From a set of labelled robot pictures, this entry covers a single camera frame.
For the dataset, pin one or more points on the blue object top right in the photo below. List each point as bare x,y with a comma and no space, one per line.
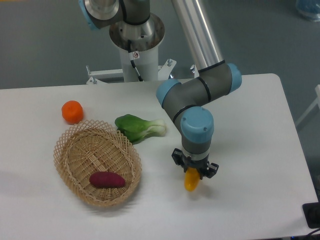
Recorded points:
309,9

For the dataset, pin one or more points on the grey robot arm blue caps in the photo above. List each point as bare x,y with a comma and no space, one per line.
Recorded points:
137,33

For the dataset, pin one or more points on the white frame at right edge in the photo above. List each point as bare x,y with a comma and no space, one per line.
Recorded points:
310,112

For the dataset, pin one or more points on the yellow mango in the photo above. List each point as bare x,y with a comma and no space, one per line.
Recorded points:
191,179

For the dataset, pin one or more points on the purple sweet potato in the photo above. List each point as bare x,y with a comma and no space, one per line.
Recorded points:
105,179

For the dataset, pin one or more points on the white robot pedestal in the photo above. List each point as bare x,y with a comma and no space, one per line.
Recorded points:
135,66

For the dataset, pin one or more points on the woven wicker basket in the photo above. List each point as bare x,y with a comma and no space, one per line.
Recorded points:
96,146

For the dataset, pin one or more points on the orange persimmon fruit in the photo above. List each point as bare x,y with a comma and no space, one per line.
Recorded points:
72,112

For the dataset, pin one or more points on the green bok choy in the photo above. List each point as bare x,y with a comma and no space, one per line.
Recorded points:
137,129

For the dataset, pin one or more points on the black device at table edge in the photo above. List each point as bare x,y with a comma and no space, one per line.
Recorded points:
312,214

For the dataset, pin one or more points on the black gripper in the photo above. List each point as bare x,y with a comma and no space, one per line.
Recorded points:
203,167

